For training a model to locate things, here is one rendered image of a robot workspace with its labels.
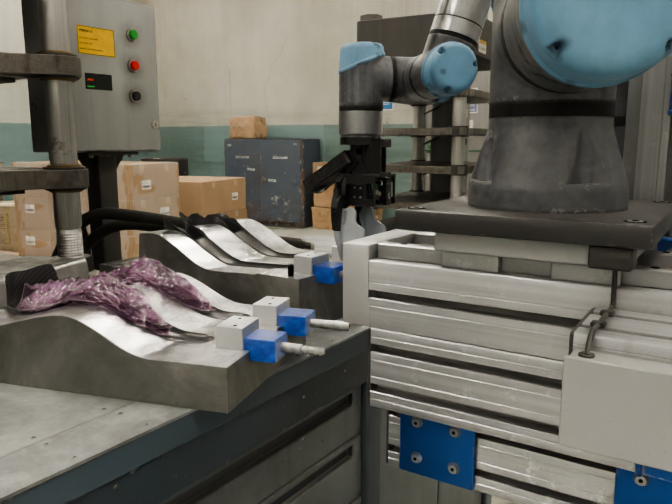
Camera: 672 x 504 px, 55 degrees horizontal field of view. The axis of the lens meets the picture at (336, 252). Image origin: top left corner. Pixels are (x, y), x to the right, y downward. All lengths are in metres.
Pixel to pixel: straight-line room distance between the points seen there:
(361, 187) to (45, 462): 0.65
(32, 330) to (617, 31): 0.70
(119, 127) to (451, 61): 1.09
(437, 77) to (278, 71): 7.88
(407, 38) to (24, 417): 4.54
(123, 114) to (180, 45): 8.07
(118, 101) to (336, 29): 6.71
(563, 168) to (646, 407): 0.22
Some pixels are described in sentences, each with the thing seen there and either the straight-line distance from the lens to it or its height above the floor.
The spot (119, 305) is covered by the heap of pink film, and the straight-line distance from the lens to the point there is 0.85.
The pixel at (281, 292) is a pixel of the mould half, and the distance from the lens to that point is 1.02.
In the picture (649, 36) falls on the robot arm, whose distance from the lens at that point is 0.49.
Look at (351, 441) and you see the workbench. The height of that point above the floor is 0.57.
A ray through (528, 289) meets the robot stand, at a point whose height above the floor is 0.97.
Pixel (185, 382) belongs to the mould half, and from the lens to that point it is 0.76.
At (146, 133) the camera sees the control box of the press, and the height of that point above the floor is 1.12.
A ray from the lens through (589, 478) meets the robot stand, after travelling 0.71.
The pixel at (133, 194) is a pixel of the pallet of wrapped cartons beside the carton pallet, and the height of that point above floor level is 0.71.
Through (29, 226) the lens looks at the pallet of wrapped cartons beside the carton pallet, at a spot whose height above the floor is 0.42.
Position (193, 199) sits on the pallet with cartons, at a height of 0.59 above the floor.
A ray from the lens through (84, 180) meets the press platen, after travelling 1.59.
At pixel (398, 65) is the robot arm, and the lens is 1.10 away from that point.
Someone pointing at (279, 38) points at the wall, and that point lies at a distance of 8.85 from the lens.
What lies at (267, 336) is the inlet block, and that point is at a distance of 0.78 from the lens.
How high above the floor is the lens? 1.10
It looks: 10 degrees down
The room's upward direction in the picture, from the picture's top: straight up
